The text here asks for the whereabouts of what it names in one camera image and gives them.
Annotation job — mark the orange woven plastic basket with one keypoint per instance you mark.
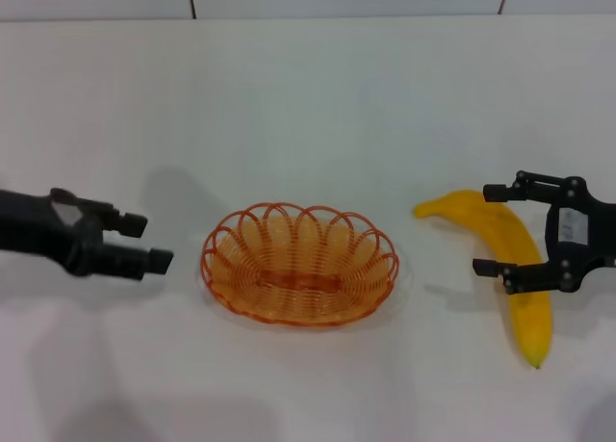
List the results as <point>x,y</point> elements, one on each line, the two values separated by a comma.
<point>298,278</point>

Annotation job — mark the yellow banana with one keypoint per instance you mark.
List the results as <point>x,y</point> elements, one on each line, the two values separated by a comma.
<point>515,235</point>

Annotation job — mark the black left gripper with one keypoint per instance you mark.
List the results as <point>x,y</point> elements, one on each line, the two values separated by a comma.
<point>79,247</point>

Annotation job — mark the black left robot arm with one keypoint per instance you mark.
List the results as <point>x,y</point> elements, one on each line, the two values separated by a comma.
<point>24,227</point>

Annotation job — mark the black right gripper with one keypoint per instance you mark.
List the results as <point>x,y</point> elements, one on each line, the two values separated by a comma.
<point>572,227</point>

